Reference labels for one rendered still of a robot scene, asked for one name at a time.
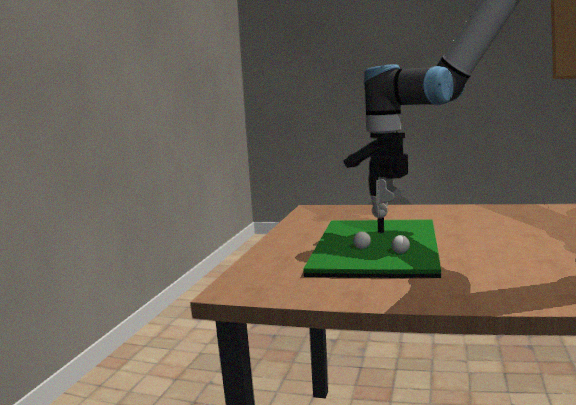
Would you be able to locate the green turf mat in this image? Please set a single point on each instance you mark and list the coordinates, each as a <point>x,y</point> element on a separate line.
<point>335,255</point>

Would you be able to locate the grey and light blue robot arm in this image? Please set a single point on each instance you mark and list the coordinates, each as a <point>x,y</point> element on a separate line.
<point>388,87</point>

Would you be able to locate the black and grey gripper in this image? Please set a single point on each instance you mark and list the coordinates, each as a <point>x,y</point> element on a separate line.
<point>383,164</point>

